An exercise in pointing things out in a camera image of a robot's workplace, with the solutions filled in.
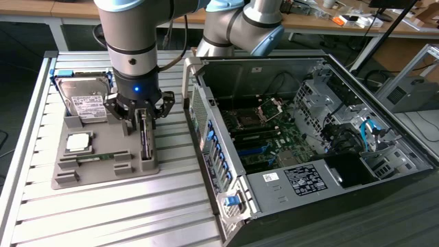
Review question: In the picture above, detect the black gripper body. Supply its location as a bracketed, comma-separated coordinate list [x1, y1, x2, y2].
[113, 67, 161, 108]

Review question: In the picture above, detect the green GPU with metal bracket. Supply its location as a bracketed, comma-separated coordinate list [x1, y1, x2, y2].
[139, 108, 156, 162]

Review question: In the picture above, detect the hard disk in blue caddy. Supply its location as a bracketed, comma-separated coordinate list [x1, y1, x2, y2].
[50, 68, 116, 124]

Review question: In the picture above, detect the silver CPU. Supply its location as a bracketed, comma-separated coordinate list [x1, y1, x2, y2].
[65, 133, 92, 151]

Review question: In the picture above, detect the green RAM stick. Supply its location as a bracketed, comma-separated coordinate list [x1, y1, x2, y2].
[76, 152, 117, 162]

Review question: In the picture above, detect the open PC case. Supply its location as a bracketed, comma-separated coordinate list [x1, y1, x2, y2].
[181, 52, 435, 247]

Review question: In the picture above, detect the grey parts rack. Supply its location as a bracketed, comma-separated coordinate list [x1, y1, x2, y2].
[50, 102, 161, 190]

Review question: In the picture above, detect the CPU socket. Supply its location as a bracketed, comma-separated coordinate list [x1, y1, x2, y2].
[236, 109, 263, 127]

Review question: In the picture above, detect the open socket cover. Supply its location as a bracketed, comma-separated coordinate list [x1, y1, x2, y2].
[256, 97, 287, 121]

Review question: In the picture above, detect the blue expansion slot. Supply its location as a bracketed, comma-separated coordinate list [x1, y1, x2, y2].
[237, 145, 272, 156]

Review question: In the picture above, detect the green motherboard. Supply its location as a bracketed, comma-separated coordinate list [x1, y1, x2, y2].
[219, 102, 323, 173]

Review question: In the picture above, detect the grey chipset heatsink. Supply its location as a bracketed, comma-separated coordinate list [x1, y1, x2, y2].
[277, 150, 299, 165]

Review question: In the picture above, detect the wooden desk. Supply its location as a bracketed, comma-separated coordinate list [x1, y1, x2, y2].
[0, 0, 439, 52]

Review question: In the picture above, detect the metal power supply unit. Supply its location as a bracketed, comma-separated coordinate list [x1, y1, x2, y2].
[245, 160, 344, 216]

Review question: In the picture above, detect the orange box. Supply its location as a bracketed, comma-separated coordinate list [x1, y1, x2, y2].
[333, 14, 359, 26]

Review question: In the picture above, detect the white box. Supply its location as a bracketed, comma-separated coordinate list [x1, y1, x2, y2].
[356, 16, 384, 28]

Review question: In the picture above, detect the black stand pole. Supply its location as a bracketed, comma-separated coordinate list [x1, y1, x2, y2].
[349, 0, 423, 75]

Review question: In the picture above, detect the grey equipment box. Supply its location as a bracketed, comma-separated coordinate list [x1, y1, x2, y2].
[375, 74, 439, 114]

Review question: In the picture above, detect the brown cardboard box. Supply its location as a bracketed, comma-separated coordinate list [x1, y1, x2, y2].
[412, 1, 439, 29]

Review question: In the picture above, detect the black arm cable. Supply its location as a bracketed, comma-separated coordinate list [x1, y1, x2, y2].
[159, 14, 192, 72]

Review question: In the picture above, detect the blue disk wire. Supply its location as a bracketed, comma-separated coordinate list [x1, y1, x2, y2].
[359, 117, 381, 152]

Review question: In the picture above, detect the aluminium profile frame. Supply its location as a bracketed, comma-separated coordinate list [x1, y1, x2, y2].
[407, 43, 439, 78]

